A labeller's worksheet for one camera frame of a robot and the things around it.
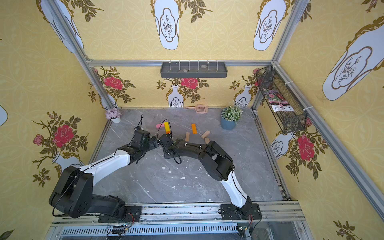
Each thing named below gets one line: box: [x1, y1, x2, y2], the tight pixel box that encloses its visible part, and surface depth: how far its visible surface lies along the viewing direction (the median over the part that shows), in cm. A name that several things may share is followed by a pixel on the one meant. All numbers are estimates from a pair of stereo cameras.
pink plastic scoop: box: [184, 104, 209, 114], surface depth 123 cm
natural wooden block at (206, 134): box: [200, 130, 211, 139], surface depth 108 cm
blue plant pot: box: [220, 116, 237, 131], surface depth 107 cm
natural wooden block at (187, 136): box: [185, 132, 190, 142], surface depth 105 cm
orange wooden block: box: [191, 123, 198, 135], surface depth 109 cm
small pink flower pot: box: [105, 107, 122, 124], surface depth 108 cm
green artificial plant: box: [221, 104, 244, 122], surface depth 99 cm
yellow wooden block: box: [163, 121, 171, 134], surface depth 111 cm
